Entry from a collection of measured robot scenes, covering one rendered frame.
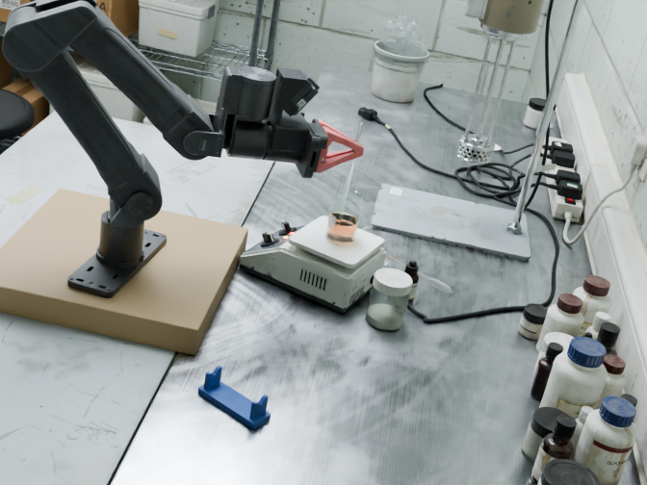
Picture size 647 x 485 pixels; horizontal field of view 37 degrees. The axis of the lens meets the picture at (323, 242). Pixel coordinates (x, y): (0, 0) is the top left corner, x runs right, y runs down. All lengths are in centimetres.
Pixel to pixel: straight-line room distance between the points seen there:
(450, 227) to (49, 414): 89
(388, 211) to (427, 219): 7
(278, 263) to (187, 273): 15
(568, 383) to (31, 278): 75
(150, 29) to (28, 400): 258
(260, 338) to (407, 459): 30
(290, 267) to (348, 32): 243
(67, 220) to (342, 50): 244
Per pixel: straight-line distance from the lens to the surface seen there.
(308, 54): 390
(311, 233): 152
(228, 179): 187
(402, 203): 188
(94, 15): 127
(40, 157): 189
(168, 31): 367
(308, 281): 149
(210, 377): 126
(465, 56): 385
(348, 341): 143
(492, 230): 185
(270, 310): 147
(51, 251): 148
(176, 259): 149
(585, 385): 131
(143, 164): 139
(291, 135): 137
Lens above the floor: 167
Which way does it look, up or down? 27 degrees down
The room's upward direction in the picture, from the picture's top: 11 degrees clockwise
